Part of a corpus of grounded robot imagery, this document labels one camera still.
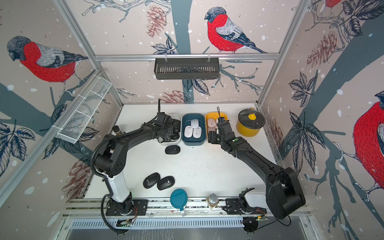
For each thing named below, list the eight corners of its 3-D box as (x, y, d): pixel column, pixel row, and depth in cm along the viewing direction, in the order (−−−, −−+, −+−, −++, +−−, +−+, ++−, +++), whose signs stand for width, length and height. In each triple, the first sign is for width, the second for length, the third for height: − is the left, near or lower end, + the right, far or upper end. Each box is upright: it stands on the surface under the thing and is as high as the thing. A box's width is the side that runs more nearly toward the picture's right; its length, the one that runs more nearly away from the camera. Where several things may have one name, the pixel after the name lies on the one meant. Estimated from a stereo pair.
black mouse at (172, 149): (165, 154, 95) (164, 152, 93) (166, 147, 98) (165, 145, 96) (179, 154, 95) (179, 152, 93) (180, 147, 98) (180, 145, 96)
